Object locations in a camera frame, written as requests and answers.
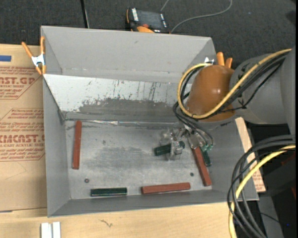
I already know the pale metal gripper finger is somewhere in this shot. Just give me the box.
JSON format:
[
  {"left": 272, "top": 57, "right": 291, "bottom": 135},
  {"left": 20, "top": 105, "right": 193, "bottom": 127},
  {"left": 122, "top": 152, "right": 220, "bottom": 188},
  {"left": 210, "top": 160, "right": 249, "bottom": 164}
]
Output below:
[
  {"left": 159, "top": 131, "right": 172, "bottom": 146},
  {"left": 167, "top": 140, "right": 186, "bottom": 161}
]

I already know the dark green block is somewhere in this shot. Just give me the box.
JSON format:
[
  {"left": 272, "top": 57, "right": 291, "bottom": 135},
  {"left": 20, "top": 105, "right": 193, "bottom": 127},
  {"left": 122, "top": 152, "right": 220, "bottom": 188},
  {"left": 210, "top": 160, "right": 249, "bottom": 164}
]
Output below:
[
  {"left": 203, "top": 149, "right": 212, "bottom": 168},
  {"left": 153, "top": 144, "right": 172, "bottom": 157},
  {"left": 90, "top": 187, "right": 128, "bottom": 197}
]

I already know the red-brown flat block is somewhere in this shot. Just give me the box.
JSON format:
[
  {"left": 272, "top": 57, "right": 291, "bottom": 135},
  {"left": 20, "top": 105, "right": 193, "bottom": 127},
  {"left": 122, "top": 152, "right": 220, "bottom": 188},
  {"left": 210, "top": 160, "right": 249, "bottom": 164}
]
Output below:
[
  {"left": 72, "top": 120, "right": 83, "bottom": 170},
  {"left": 140, "top": 182, "right": 192, "bottom": 195},
  {"left": 191, "top": 146, "right": 213, "bottom": 187}
]

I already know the grey metal bin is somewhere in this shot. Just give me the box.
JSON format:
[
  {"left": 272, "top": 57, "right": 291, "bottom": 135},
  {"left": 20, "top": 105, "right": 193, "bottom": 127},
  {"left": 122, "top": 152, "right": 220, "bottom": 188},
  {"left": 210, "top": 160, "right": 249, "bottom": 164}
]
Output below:
[{"left": 40, "top": 25, "right": 260, "bottom": 218}]

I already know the brown cardboard board, red print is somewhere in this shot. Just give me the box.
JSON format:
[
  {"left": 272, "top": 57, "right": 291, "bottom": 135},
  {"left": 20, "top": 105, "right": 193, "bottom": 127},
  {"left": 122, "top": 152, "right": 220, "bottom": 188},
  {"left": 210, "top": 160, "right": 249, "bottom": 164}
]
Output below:
[{"left": 0, "top": 43, "right": 48, "bottom": 213}]

